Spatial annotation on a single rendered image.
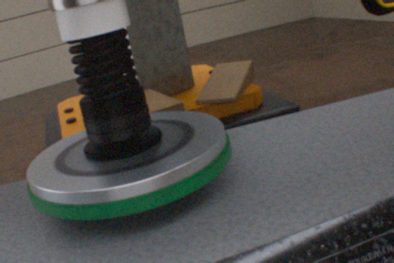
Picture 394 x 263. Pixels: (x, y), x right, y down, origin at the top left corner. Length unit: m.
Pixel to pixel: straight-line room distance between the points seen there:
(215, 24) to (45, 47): 2.48
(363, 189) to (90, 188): 0.25
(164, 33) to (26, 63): 5.44
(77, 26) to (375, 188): 0.31
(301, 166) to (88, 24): 0.26
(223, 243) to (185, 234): 0.04
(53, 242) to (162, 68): 0.81
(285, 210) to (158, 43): 0.84
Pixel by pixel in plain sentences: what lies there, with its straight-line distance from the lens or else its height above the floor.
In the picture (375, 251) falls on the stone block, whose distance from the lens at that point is 0.43.
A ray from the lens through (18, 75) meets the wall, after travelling 6.64.
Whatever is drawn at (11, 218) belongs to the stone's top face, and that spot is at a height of 0.87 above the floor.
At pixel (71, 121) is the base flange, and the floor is 0.78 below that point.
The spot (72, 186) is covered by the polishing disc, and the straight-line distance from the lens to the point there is 0.44.
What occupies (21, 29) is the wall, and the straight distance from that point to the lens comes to 6.59.
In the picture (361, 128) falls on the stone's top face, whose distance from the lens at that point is 0.61.
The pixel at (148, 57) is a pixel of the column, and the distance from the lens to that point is 1.20.
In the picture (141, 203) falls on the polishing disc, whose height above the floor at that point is 0.91.
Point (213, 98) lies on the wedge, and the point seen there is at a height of 0.79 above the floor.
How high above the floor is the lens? 1.08
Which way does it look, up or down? 18 degrees down
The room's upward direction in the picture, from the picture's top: 11 degrees counter-clockwise
